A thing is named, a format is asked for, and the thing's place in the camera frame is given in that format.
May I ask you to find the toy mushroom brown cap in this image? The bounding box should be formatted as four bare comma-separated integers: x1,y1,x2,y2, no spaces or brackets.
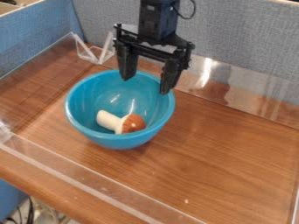
96,109,146,135

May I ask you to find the clear acrylic barrier wall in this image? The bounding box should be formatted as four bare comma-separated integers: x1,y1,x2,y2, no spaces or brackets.
0,36,299,224

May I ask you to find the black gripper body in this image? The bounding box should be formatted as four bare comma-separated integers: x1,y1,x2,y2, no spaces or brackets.
113,23,195,69

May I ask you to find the blue plastic bowl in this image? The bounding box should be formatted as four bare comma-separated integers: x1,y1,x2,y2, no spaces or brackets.
64,70,175,150

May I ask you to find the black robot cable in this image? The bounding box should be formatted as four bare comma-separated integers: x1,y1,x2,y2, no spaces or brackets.
172,0,197,20

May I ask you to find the blue fabric partition panel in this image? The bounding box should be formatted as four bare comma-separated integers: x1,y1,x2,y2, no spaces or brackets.
0,0,84,77

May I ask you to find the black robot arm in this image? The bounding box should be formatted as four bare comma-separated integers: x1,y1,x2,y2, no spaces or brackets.
113,0,196,95

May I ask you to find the clear acrylic corner bracket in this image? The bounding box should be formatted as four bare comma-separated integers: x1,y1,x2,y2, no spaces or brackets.
70,32,114,65

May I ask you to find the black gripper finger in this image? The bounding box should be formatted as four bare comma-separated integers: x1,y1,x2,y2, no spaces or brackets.
160,60,183,95
116,42,137,81

